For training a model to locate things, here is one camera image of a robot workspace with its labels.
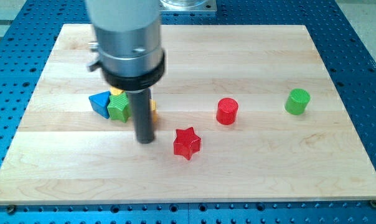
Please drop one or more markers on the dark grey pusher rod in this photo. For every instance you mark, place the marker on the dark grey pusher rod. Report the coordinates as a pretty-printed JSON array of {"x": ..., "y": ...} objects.
[{"x": 139, "y": 103}]

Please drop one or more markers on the red star block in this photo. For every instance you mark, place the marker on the red star block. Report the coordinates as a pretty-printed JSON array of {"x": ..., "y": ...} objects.
[{"x": 186, "y": 143}]

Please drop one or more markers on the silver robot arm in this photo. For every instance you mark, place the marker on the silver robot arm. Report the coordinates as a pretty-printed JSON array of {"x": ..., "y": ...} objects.
[{"x": 130, "y": 53}]

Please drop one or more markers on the yellow hexagon block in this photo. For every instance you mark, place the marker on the yellow hexagon block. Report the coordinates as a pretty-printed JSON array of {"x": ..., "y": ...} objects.
[{"x": 153, "y": 110}]

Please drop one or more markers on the green star block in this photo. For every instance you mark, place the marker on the green star block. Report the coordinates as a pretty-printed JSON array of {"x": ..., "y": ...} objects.
[{"x": 118, "y": 107}]

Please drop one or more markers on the yellow block behind star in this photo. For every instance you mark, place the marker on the yellow block behind star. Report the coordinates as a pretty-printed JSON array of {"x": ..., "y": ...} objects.
[{"x": 116, "y": 91}]

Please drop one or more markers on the blue triangle block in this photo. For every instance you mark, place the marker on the blue triangle block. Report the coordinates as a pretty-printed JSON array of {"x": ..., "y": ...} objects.
[{"x": 99, "y": 103}]

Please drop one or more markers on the red cylinder block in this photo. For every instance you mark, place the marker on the red cylinder block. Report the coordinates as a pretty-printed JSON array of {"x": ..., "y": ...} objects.
[{"x": 226, "y": 111}]

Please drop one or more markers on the wooden board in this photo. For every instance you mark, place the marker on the wooden board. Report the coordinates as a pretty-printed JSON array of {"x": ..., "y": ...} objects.
[{"x": 65, "y": 153}]

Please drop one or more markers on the green cylinder block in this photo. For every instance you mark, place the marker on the green cylinder block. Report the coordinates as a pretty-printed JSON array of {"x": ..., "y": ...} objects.
[{"x": 297, "y": 101}]

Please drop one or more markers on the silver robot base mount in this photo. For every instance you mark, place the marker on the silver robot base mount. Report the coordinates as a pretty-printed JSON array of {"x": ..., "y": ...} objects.
[{"x": 188, "y": 5}]

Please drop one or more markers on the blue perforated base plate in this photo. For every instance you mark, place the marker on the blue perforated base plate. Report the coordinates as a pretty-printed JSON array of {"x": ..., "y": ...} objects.
[{"x": 26, "y": 47}]

